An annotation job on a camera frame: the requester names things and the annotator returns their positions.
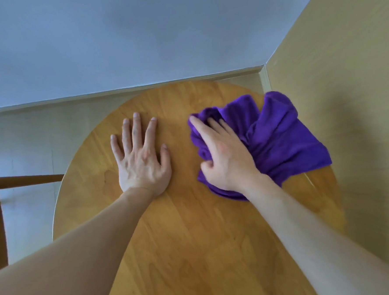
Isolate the round wooden table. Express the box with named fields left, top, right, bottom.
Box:
left=44, top=72, right=351, bottom=295

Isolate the person's right hand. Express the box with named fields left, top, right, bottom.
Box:
left=188, top=111, right=265, bottom=197

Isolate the white baseboard trim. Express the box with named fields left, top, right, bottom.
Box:
left=0, top=64, right=272, bottom=115

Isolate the person's right forearm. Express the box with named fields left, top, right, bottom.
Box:
left=241, top=167, right=389, bottom=295

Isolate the brown wooden chair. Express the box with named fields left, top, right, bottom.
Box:
left=0, top=173, right=70, bottom=273

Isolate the person's left hand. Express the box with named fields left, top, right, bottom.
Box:
left=109, top=110, right=174, bottom=200

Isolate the person's left forearm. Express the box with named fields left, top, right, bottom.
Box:
left=0, top=187, right=160, bottom=295

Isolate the purple microfiber cloth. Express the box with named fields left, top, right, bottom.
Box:
left=187, top=88, right=334, bottom=204

